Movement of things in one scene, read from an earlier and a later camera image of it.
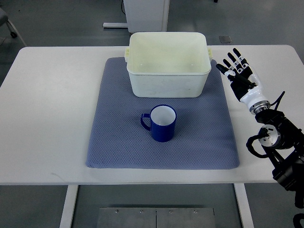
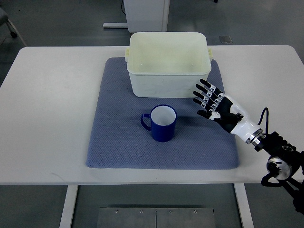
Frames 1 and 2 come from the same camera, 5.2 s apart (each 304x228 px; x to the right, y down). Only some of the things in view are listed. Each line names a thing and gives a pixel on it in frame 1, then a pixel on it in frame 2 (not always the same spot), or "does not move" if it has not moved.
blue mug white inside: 161,121 does not move
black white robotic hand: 245,86 → 227,111
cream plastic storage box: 168,65 does not move
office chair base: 4,18 does not move
